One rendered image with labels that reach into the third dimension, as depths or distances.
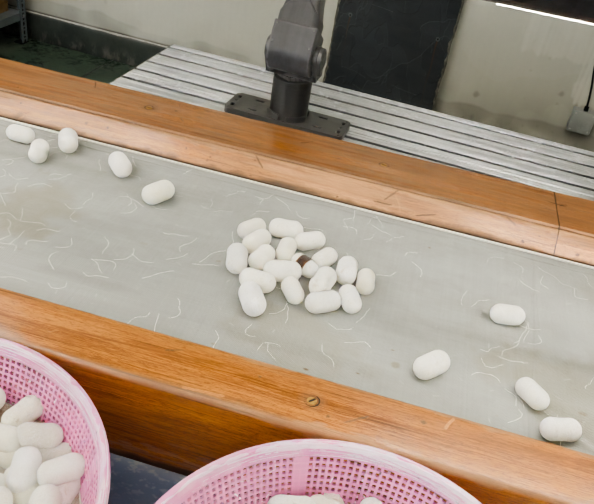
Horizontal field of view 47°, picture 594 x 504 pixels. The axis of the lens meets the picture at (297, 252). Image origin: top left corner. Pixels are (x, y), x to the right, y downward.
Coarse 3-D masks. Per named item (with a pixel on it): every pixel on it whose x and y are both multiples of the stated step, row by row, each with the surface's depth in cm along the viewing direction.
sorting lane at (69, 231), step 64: (0, 128) 81; (0, 192) 70; (64, 192) 72; (128, 192) 73; (192, 192) 75; (256, 192) 77; (0, 256) 62; (64, 256) 63; (128, 256) 64; (192, 256) 66; (384, 256) 71; (448, 256) 72; (512, 256) 74; (128, 320) 57; (192, 320) 58; (256, 320) 60; (320, 320) 61; (384, 320) 62; (448, 320) 64; (576, 320) 66; (384, 384) 56; (448, 384) 57; (512, 384) 58; (576, 384) 59; (576, 448) 53
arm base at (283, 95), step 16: (288, 80) 105; (240, 96) 114; (256, 96) 115; (272, 96) 108; (288, 96) 106; (304, 96) 107; (240, 112) 109; (256, 112) 110; (272, 112) 108; (288, 112) 107; (304, 112) 109; (304, 128) 108; (320, 128) 109; (336, 128) 109
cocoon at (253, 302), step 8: (240, 288) 60; (248, 288) 60; (256, 288) 60; (240, 296) 60; (248, 296) 59; (256, 296) 59; (248, 304) 59; (256, 304) 59; (264, 304) 59; (248, 312) 59; (256, 312) 59
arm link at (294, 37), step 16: (288, 0) 100; (304, 0) 100; (320, 0) 100; (288, 16) 100; (304, 16) 100; (320, 16) 101; (272, 32) 100; (288, 32) 100; (304, 32) 100; (320, 32) 103; (272, 48) 101; (288, 48) 100; (304, 48) 100; (272, 64) 102; (288, 64) 101; (304, 64) 100
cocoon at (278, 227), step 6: (270, 222) 70; (276, 222) 69; (282, 222) 69; (288, 222) 70; (294, 222) 70; (270, 228) 70; (276, 228) 69; (282, 228) 69; (288, 228) 69; (294, 228) 69; (300, 228) 70; (276, 234) 70; (282, 234) 70; (288, 234) 69; (294, 234) 69
